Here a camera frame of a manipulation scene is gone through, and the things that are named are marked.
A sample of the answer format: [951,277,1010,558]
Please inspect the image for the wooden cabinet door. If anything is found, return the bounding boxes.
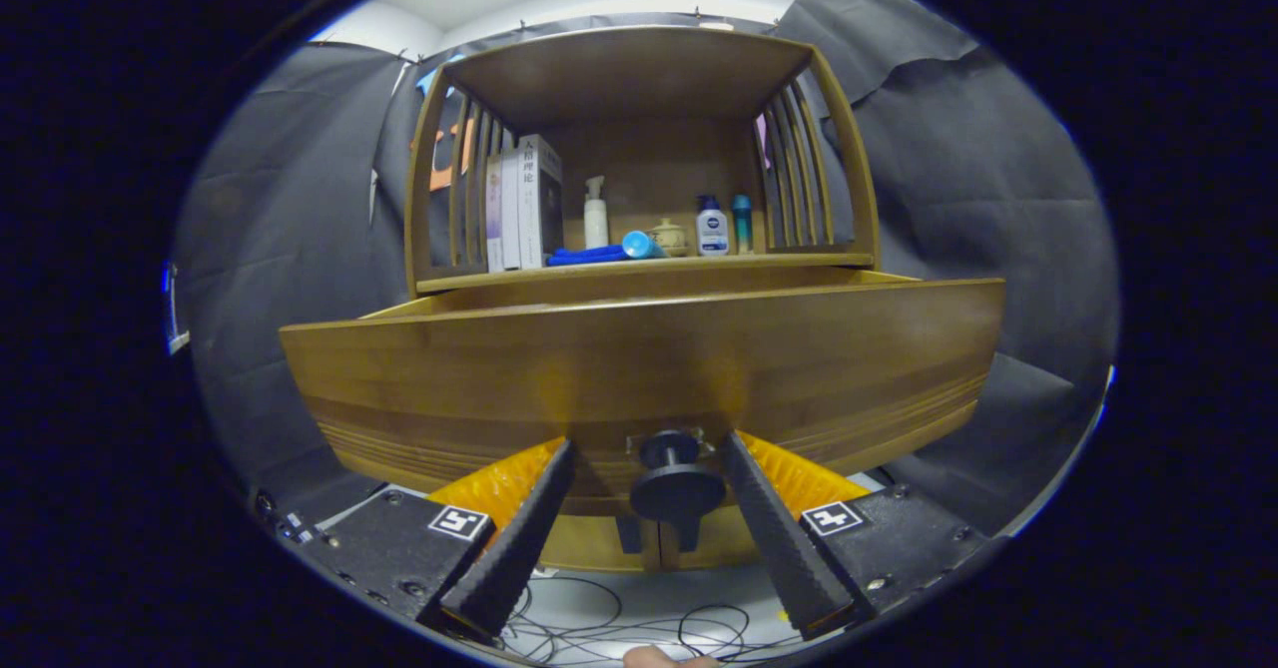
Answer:
[654,533,768,570]
[544,516,655,572]

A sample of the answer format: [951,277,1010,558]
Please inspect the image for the wooden countertop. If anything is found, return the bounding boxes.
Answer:
[417,244,878,296]

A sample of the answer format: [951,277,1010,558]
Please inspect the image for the blue cloth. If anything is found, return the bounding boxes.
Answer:
[546,245,630,268]

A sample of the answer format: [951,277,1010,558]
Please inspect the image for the wooden cabinet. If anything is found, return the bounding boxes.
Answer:
[404,26,882,574]

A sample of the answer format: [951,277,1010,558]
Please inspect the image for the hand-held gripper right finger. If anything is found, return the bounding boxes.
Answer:
[721,431,989,641]

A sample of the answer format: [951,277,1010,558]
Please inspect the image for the white lotion bottle blue cap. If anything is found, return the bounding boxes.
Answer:
[696,195,730,256]

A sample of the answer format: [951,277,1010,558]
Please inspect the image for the wooden drawer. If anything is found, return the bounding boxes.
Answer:
[280,269,1005,552]

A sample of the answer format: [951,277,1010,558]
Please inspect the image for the white pump bottle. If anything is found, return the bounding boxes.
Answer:
[584,176,609,250]

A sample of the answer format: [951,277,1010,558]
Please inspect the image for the pale purple book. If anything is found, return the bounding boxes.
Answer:
[486,154,505,273]

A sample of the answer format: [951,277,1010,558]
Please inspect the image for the white book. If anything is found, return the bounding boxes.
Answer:
[501,147,522,271]

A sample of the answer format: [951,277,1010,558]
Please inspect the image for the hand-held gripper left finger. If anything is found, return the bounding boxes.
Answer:
[290,436,577,641]

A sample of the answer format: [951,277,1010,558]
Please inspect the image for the white device on stand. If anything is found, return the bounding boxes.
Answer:
[163,264,191,354]

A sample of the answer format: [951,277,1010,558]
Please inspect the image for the black cables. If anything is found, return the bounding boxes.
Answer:
[499,573,810,664]

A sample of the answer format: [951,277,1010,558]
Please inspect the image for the book with dark portrait cover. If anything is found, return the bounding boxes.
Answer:
[517,134,563,270]

